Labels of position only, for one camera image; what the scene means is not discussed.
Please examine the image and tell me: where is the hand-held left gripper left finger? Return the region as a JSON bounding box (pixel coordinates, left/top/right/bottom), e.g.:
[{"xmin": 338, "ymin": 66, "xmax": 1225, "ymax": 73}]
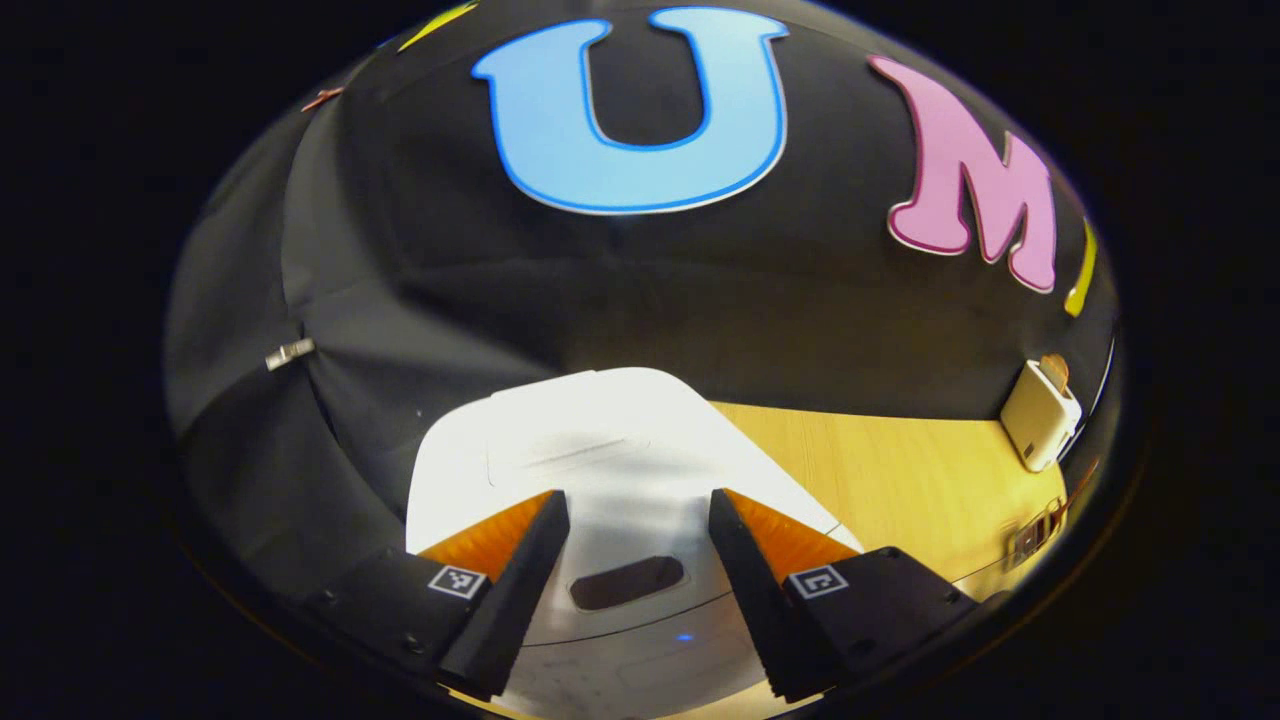
[{"xmin": 305, "ymin": 490, "xmax": 571, "ymax": 701}]

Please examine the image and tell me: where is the white rice cooker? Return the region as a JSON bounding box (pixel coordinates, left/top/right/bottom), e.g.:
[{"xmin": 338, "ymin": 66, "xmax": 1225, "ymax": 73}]
[{"xmin": 405, "ymin": 367, "xmax": 866, "ymax": 720}]

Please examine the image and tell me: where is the wire chopstick holder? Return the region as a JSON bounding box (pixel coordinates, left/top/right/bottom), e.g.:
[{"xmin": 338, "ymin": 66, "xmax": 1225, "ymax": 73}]
[{"xmin": 1005, "ymin": 495, "xmax": 1071, "ymax": 571}]

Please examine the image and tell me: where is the black backdrop cloth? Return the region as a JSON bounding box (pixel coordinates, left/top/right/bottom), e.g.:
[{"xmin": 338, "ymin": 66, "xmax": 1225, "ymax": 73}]
[{"xmin": 165, "ymin": 0, "xmax": 1121, "ymax": 601}]

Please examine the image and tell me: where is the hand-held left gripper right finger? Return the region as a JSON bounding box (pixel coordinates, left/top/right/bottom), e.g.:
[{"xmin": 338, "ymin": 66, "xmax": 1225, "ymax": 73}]
[{"xmin": 708, "ymin": 488, "xmax": 986, "ymax": 703}]

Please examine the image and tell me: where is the white toaster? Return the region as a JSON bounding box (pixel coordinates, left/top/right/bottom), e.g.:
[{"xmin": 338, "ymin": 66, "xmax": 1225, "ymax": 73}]
[{"xmin": 1000, "ymin": 358, "xmax": 1084, "ymax": 473}]

